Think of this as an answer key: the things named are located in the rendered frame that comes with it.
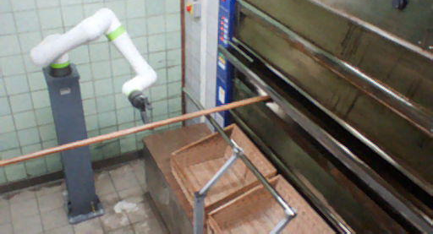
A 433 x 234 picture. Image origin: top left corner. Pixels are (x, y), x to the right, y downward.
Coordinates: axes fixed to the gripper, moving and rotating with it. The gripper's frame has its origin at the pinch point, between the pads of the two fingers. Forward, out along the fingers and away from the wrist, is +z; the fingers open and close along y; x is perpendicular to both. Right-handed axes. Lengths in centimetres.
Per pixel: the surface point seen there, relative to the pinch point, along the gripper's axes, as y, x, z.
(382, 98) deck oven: -49, -67, 94
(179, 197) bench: 60, -15, 6
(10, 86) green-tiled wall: 26, 65, -117
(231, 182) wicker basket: 59, -50, 9
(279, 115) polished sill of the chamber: 0, -68, 27
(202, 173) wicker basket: 59, -37, -8
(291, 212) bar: 0, -30, 94
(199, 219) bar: 39, -9, 47
